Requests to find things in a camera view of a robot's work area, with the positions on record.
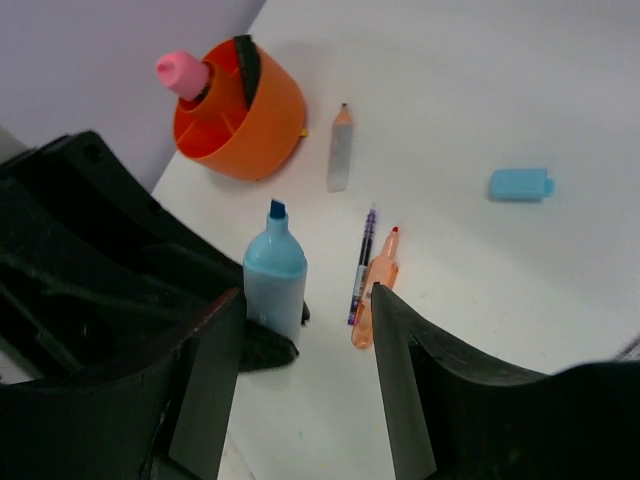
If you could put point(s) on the black green-capped highlighter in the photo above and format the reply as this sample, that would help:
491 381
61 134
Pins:
249 63

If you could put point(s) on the light blue highlighter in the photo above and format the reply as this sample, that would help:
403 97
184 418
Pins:
275 270

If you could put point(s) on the purple gel pen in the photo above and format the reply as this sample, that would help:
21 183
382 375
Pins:
363 262

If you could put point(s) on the orange pen holder cup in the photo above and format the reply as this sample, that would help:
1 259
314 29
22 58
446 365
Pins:
223 133

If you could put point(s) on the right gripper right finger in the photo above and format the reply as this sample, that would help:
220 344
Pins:
455 412

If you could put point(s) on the light blue highlighter cap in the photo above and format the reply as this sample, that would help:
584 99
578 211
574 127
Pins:
521 184

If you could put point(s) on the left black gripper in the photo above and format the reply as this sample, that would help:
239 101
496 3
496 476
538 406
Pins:
93 266

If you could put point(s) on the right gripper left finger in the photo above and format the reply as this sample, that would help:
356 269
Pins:
156 410

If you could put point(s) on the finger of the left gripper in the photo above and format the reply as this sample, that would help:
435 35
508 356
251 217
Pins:
263 349

